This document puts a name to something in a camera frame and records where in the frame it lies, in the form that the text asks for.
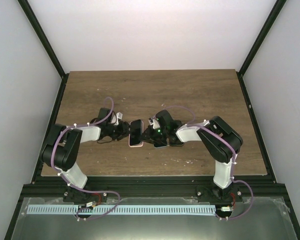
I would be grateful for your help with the silver phone black screen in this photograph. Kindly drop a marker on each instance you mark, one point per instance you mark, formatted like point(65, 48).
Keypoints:
point(176, 143)

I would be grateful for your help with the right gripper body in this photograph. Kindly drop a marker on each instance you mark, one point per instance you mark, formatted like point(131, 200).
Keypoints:
point(156, 137)

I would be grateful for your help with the white slotted cable duct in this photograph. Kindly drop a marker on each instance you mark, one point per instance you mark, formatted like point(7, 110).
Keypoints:
point(201, 210)

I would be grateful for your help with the black aluminium frame rail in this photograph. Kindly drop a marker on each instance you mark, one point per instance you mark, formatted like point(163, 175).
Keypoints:
point(154, 186)

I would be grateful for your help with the right black frame post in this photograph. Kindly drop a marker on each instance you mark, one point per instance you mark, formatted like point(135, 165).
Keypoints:
point(270, 20)

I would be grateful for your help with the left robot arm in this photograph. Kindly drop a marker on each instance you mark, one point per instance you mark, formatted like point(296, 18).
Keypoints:
point(61, 147)

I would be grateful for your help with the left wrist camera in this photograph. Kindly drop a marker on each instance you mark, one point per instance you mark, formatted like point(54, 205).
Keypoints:
point(116, 118)

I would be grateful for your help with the blue-edged dark phone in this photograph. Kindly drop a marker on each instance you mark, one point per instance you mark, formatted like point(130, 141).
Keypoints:
point(160, 145)
point(135, 131)

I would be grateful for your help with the black frame post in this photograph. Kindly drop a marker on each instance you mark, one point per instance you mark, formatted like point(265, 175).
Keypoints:
point(33, 20)
point(270, 20)

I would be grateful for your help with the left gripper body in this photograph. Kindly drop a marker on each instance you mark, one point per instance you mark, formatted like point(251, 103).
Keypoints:
point(117, 133)

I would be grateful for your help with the left black frame post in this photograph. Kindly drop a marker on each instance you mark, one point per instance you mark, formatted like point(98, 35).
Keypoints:
point(33, 20)

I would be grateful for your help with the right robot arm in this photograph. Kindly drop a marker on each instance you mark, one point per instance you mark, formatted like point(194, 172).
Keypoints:
point(222, 142)

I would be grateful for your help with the pink phone case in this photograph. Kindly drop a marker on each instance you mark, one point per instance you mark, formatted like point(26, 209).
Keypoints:
point(135, 146)

